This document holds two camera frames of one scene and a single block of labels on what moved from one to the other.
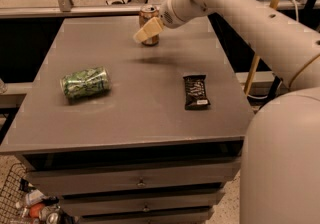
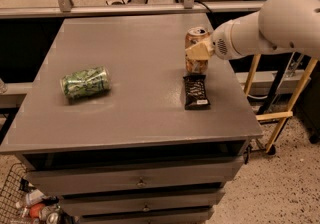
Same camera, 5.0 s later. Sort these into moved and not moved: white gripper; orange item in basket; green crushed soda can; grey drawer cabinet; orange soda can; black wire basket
Moved: white gripper; orange soda can
Not moved: grey drawer cabinet; green crushed soda can; black wire basket; orange item in basket
